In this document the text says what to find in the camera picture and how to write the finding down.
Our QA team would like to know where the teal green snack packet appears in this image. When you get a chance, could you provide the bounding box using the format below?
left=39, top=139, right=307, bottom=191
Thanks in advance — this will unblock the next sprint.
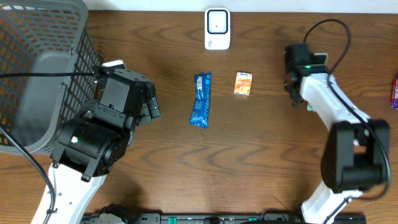
left=307, top=104, right=316, bottom=112

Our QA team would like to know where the red purple snack packet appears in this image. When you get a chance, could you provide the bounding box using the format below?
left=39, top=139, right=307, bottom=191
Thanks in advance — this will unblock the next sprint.
left=391, top=75, right=398, bottom=110

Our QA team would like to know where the blue Oreo cookie pack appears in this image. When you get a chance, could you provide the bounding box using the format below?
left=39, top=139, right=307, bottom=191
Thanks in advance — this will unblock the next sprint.
left=190, top=72, right=212, bottom=129

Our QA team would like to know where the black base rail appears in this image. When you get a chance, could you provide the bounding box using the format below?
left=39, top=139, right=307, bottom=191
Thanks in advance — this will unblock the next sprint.
left=80, top=203, right=368, bottom=224

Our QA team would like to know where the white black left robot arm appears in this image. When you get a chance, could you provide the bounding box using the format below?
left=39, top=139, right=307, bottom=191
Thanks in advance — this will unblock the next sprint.
left=32, top=68, right=160, bottom=223

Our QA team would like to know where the grey plastic mesh basket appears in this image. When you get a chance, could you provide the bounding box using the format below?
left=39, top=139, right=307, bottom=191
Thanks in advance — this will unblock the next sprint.
left=1, top=0, right=101, bottom=155

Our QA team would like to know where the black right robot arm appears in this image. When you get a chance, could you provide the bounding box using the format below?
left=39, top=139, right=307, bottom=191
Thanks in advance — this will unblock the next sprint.
left=285, top=65, right=391, bottom=223

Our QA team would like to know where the small orange snack box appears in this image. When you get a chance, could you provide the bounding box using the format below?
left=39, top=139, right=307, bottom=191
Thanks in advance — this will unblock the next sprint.
left=234, top=72, right=252, bottom=96

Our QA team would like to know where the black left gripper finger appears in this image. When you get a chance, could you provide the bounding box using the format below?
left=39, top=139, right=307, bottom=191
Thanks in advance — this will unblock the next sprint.
left=146, top=82, right=155, bottom=100
left=138, top=97, right=160, bottom=125

